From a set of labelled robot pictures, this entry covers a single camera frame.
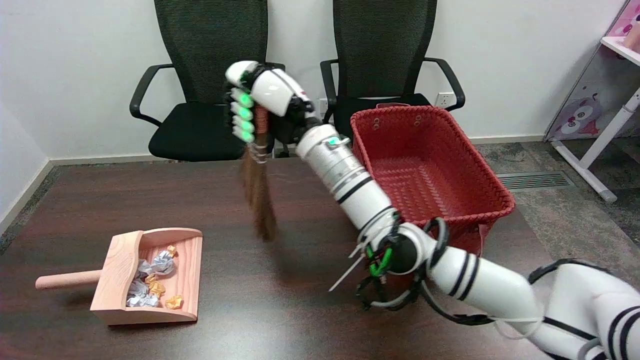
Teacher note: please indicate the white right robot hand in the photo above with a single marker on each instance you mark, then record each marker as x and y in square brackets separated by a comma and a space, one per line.
[272, 92]

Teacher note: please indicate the small brown straw broom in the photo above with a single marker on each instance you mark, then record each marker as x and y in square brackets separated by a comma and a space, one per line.
[259, 190]

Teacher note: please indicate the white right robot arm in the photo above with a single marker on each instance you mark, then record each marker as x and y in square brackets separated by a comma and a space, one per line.
[450, 250]

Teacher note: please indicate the red woven plastic basket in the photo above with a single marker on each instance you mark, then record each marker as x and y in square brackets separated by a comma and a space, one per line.
[430, 165]

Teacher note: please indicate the black mesh office chair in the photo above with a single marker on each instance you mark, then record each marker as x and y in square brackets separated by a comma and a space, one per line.
[385, 60]
[210, 90]

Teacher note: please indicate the crumpled gold paper ball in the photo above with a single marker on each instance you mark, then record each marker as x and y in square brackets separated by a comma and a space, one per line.
[171, 250]
[155, 286]
[174, 301]

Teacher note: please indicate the crumpled silver paper ball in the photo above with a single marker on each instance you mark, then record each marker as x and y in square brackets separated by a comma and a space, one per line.
[159, 264]
[140, 295]

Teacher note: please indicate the metal floor vent grille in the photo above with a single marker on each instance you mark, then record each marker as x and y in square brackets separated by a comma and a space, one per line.
[534, 181]

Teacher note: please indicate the white desk with pink panel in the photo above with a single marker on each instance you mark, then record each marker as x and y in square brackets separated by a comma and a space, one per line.
[600, 100]

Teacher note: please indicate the white wall power socket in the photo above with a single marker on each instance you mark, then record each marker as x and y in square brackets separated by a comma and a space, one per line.
[444, 99]
[323, 105]

